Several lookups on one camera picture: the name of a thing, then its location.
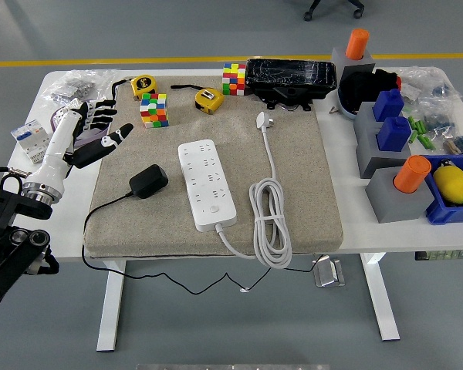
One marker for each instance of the multicolour puzzle cube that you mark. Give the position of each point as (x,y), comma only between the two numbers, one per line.
(154,112)
(233,79)

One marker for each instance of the clear bag of screws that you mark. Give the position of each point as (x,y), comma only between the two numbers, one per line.
(75,86)

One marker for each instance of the blue block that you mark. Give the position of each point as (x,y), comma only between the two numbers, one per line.
(393,135)
(387,106)

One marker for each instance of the black office chair base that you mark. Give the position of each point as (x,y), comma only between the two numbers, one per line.
(308,15)

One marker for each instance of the white power strip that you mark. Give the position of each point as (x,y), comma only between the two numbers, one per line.
(208,192)

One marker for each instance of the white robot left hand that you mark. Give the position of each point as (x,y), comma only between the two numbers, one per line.
(56,154)

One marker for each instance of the orange cylinder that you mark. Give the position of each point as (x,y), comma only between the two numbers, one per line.
(411,175)
(357,44)

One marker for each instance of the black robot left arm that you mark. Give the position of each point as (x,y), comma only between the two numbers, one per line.
(11,246)

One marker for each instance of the metal foot pedal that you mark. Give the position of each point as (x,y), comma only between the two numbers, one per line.
(328,273)

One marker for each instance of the black film-wrapped box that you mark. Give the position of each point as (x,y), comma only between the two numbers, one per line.
(289,75)

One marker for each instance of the grey-brown mat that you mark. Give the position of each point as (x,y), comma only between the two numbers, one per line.
(293,154)

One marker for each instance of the table control panel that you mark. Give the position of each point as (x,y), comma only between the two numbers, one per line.
(443,255)

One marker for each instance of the pale blue dish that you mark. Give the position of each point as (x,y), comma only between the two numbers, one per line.
(347,112)

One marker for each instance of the clear bag of blue parts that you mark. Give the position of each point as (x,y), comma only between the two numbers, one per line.
(440,123)

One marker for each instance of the yellow lemon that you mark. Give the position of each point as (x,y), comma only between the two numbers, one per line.
(451,185)

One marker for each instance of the yellow tape measure, 5m print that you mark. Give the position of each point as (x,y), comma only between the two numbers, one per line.
(144,85)

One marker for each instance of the black cloth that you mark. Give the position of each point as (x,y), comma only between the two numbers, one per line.
(359,90)

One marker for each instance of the grey two-slot holder block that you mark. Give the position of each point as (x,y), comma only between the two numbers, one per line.
(366,142)

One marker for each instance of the white table leg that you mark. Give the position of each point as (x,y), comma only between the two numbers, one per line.
(382,304)
(112,308)

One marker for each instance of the blue plastic bin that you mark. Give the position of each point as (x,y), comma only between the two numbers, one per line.
(443,216)

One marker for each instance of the black plug adapter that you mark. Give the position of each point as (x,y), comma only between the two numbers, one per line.
(148,181)

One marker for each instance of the white circuit breaker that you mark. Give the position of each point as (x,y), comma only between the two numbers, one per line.
(32,142)

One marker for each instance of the small green peg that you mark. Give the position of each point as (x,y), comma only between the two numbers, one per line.
(423,140)
(429,143)
(423,127)
(418,126)
(411,122)
(413,137)

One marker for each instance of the large clear plastic bag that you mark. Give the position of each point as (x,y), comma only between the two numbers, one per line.
(428,83)

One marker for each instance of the purple band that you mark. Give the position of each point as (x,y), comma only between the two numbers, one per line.
(85,143)

